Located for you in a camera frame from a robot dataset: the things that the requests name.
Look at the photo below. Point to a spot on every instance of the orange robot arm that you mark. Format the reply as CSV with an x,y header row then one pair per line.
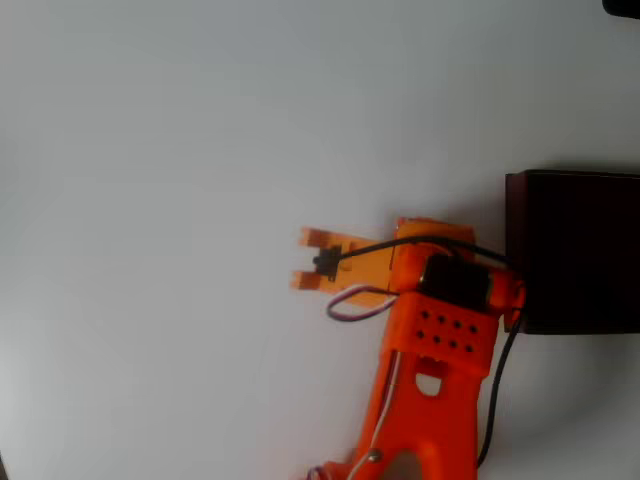
x,y
440,400

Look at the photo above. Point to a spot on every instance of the black object at picture corner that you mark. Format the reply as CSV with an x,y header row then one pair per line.
x,y
625,6

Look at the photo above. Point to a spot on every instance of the small black camera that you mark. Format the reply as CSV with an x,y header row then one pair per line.
x,y
327,262

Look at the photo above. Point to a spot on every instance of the dark red open box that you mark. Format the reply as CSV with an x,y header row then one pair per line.
x,y
585,225

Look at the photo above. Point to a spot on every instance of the orange gripper with servo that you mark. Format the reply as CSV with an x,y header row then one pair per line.
x,y
361,266

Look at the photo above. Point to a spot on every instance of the light orange camera mount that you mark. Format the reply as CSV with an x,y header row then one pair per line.
x,y
370,270

